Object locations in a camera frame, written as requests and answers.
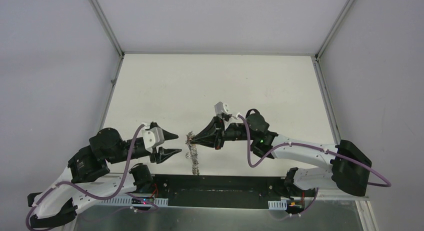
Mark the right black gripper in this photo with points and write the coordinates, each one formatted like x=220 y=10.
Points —
x=212 y=142

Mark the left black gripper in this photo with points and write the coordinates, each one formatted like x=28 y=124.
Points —
x=154 y=150

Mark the round metal keyring disc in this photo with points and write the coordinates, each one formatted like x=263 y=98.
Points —
x=192 y=154

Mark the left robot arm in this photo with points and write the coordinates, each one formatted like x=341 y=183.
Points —
x=99 y=172

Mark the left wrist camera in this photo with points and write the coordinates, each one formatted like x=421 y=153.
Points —
x=153 y=136

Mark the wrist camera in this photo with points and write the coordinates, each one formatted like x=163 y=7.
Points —
x=153 y=136
x=222 y=110

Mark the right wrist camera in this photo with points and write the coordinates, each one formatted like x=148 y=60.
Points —
x=222 y=110

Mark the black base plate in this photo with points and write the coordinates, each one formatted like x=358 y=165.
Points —
x=232 y=192

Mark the left white cable duct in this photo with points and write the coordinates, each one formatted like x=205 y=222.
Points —
x=126 y=200

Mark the white cable duct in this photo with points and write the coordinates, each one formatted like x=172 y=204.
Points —
x=126 y=200
x=277 y=205

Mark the right white cable duct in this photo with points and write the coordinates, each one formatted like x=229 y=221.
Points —
x=277 y=205

